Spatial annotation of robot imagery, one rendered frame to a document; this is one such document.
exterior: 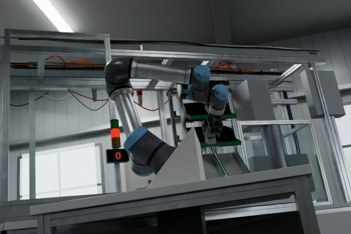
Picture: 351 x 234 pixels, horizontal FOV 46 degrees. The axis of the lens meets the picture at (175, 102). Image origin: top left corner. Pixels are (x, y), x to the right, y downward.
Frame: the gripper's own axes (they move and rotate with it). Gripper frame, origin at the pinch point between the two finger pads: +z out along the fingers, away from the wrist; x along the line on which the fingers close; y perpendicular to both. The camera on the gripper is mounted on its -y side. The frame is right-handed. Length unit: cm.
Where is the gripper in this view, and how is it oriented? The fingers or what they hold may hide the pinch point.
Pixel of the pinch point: (209, 133)
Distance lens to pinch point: 221.9
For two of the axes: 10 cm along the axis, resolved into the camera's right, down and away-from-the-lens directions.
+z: -0.8, 7.0, 7.1
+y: 1.6, 7.2, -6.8
